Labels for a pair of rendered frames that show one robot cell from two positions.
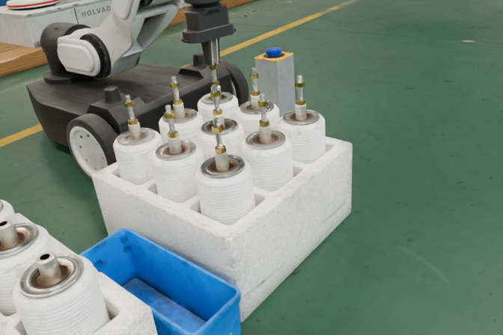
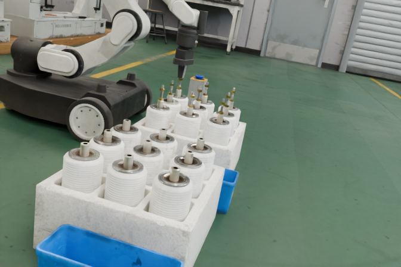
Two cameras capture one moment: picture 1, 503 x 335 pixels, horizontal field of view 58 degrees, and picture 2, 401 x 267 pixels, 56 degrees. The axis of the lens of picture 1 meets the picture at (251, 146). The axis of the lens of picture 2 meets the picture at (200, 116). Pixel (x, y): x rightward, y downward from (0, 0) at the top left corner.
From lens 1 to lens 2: 0.92 m
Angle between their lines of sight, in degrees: 30
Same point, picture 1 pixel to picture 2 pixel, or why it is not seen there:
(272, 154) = (233, 119)
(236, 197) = (227, 134)
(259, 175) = not seen: hidden behind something
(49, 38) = (25, 46)
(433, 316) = (293, 191)
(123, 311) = (216, 168)
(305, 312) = (246, 191)
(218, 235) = (224, 149)
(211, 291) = not seen: hidden behind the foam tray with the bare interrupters
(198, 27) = (185, 58)
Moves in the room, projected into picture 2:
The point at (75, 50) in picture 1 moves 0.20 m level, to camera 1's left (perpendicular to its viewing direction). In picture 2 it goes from (58, 57) to (11, 53)
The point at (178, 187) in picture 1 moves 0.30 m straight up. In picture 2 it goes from (193, 131) to (206, 50)
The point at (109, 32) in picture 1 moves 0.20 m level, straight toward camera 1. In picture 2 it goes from (90, 50) to (113, 59)
